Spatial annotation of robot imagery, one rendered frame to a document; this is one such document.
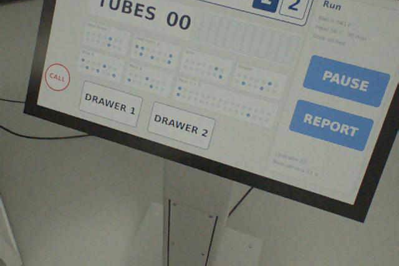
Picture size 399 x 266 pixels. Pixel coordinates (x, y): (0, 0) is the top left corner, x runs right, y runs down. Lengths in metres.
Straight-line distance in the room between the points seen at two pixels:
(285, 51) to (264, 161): 0.15
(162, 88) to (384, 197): 1.44
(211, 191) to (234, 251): 0.71
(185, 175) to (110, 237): 0.81
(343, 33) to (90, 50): 0.35
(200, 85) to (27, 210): 1.25
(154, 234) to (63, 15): 1.06
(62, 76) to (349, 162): 0.42
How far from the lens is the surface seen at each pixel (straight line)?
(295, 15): 0.54
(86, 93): 0.60
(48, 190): 1.71
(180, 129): 0.56
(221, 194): 0.83
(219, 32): 0.54
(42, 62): 0.64
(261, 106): 0.54
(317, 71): 0.54
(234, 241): 1.54
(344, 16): 0.54
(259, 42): 0.54
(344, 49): 0.54
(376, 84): 0.55
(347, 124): 0.55
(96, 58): 0.59
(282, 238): 1.62
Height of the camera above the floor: 1.44
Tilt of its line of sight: 50 degrees down
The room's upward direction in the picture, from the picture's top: 6 degrees clockwise
